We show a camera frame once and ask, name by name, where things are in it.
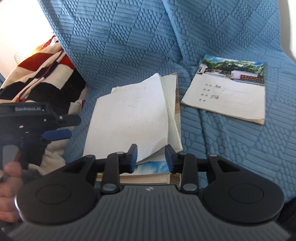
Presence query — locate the red black striped blanket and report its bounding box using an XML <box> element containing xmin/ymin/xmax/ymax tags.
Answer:
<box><xmin>0</xmin><ymin>35</ymin><xmax>89</xmax><ymax>174</ymax></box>

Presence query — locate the person's left hand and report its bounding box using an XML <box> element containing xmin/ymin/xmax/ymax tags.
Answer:
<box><xmin>0</xmin><ymin>161</ymin><xmax>25</xmax><ymax>222</ymax></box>

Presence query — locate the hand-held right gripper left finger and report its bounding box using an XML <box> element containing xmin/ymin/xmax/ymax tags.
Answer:
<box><xmin>62</xmin><ymin>144</ymin><xmax>138</xmax><ymax>194</ymax></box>

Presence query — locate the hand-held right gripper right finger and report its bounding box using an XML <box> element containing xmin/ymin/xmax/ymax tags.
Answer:
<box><xmin>165</xmin><ymin>144</ymin><xmax>234</xmax><ymax>194</ymax></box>

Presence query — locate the colourful photo cover notebook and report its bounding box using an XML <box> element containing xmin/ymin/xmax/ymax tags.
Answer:
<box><xmin>133</xmin><ymin>161</ymin><xmax>170</xmax><ymax>174</ymax></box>

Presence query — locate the blue textured sofa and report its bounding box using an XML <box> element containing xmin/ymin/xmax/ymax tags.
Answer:
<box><xmin>37</xmin><ymin>0</ymin><xmax>296</xmax><ymax>204</ymax></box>

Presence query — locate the lined notebook with photo cover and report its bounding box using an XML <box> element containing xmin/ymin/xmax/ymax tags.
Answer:
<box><xmin>181</xmin><ymin>54</ymin><xmax>266</xmax><ymax>126</ymax></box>

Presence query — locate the white quilted pad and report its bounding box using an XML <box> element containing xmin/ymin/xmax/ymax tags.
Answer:
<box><xmin>14</xmin><ymin>44</ymin><xmax>43</xmax><ymax>64</ymax></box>

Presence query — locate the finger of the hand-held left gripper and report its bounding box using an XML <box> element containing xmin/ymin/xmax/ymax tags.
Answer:
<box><xmin>55</xmin><ymin>114</ymin><xmax>82</xmax><ymax>127</ymax></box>
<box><xmin>40</xmin><ymin>129</ymin><xmax>73</xmax><ymax>141</ymax></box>

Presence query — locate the tan illustrated book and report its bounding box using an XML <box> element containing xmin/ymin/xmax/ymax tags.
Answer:
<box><xmin>170</xmin><ymin>72</ymin><xmax>182</xmax><ymax>188</ymax></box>

